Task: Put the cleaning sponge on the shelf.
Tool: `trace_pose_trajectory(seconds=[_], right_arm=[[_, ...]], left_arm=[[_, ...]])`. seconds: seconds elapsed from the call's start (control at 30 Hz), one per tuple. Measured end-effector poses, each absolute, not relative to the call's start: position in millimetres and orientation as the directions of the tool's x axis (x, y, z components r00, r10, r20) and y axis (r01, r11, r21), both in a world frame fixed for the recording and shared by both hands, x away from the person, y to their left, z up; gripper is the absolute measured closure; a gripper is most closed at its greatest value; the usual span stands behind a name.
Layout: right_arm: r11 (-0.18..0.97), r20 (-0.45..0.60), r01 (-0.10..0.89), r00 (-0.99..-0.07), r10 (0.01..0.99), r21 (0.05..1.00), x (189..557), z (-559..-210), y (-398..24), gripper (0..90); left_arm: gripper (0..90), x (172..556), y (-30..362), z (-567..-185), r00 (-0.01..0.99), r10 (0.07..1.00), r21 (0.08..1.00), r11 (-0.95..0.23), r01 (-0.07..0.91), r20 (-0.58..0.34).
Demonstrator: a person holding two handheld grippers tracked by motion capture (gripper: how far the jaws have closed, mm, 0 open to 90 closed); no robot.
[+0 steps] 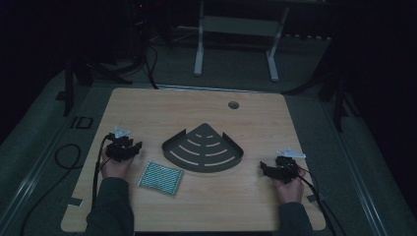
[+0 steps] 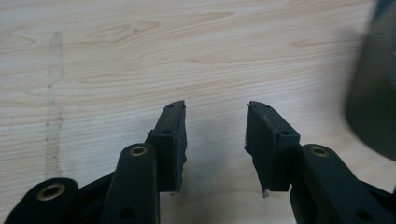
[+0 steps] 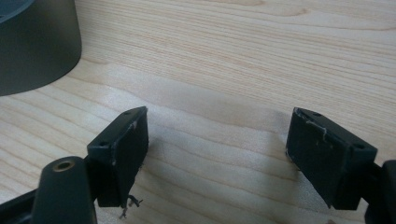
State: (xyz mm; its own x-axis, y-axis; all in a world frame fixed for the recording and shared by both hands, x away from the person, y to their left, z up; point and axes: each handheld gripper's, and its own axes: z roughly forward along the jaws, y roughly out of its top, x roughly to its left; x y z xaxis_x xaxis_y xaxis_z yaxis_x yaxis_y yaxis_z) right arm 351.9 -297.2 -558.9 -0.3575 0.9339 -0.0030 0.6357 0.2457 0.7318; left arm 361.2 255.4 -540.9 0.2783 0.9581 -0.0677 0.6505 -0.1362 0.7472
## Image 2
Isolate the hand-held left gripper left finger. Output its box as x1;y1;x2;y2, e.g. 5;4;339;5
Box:
100;100;188;224

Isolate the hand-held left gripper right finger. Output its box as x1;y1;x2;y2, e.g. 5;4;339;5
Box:
244;100;395;224

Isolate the dark cylindrical container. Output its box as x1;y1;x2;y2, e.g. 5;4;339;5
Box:
344;0;396;162

